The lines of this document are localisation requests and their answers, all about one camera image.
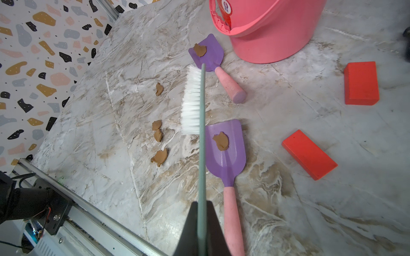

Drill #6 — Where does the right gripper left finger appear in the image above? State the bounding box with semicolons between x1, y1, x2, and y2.
173;202;198;256

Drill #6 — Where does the pink plastic bucket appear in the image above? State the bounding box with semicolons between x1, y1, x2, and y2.
209;0;326;64

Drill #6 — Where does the purple trowel pink handle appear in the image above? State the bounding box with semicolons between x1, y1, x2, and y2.
189;34;247;104
205;119;246;256

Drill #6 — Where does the black case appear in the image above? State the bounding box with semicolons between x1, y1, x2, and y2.
403;27;410;62

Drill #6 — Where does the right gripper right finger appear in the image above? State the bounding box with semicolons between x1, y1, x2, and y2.
207;201;231;256

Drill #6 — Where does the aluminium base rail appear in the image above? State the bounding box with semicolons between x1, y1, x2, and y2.
11;159;164;256

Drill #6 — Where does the purple trowel pink handle back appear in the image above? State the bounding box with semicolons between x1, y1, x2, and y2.
189;34;247;104

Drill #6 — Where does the red block near bucket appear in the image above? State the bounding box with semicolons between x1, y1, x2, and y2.
344;61;380;106

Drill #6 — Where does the red block front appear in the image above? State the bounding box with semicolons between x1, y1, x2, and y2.
282;130;338;180

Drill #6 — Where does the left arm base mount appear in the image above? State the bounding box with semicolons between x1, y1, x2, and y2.
1;172;73;235

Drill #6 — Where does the purple trowel pink handle front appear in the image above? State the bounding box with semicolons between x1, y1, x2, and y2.
205;119;246;256

